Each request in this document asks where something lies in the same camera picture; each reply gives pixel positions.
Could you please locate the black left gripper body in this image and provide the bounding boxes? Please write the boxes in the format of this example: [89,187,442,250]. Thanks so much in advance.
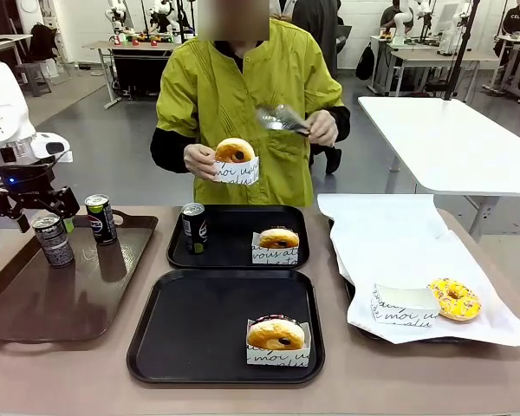
[1,170,56,208]

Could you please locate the black grey patterned Pepsi can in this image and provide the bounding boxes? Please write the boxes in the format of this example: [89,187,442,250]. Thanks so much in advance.
[31,213,75,269]

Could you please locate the black Pepsi can green base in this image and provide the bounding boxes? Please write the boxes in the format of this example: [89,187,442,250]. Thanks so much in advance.
[180,202,210,256]

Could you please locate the white script-printed paper box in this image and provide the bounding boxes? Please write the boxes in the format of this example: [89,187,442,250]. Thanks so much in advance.
[369,283,440,329]
[211,155,261,187]

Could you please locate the metal serving tongs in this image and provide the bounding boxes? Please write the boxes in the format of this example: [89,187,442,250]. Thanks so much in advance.
[255,103,312,138]

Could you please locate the person's right forearm black sleeve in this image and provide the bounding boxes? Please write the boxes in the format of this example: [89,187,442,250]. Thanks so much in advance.
[149,127,192,175]

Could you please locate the person's left forearm black sleeve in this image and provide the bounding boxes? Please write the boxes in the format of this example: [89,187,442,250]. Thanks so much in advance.
[327,105,352,145]

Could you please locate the person's right hand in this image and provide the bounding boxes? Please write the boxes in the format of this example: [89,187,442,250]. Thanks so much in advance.
[183,142,218,181]

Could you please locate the person's left hand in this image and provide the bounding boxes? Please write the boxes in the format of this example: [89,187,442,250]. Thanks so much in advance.
[307,109,340,149]

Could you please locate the black Pepsi can green rim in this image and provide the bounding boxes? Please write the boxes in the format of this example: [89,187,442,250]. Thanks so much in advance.
[83,194,119,246]

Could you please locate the brown plastic tray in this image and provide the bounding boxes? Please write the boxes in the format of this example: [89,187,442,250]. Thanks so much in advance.
[0,209,159,354]

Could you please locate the grey stool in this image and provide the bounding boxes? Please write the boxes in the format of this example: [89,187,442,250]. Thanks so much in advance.
[16,61,53,97]

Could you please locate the black backpack on chair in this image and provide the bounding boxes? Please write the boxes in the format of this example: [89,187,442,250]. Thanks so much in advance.
[27,21,58,62]

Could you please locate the white background desk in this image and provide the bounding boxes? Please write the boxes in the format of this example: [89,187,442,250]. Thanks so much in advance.
[0,32,34,66]

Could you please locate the black cabinet under table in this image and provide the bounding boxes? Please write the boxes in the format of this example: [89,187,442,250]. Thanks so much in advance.
[111,47,169,95]

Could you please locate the smaller black plastic tray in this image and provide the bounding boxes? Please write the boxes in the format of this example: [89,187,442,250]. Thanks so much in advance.
[166,203,310,271]

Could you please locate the wooden top background table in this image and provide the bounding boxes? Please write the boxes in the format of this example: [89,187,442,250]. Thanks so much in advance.
[81,38,177,109]

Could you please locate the larger black plastic tray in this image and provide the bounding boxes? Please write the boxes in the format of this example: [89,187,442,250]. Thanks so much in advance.
[126,268,327,387]

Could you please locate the person in green blouse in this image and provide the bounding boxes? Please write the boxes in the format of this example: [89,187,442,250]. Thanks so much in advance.
[155,16,346,208]

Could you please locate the black tray under paper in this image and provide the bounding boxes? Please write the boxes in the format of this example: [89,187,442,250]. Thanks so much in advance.
[328,216,476,346]

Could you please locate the person in dark coat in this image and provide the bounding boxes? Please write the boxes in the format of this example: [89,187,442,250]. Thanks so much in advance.
[290,0,343,175]

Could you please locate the white wrapping paper sheet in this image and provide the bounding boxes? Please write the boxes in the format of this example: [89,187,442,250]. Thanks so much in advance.
[316,192,520,348]

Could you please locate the black hanging bag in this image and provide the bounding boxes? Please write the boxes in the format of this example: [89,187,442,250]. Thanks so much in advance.
[355,42,376,81]

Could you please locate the white side table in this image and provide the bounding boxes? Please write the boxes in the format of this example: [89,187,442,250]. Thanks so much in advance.
[357,95,520,244]

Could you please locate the yellow sprinkled donut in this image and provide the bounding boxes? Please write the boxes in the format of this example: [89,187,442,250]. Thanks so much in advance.
[427,277,483,322]

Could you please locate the grey background workbench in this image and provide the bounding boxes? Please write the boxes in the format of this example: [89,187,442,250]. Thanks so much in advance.
[369,33,502,97]

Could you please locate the black tripod pole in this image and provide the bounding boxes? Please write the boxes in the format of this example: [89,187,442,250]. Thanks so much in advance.
[443,0,481,101]

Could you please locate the person in Celine sweatshirt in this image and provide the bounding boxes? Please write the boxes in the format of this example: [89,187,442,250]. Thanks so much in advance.
[497,0,520,88]

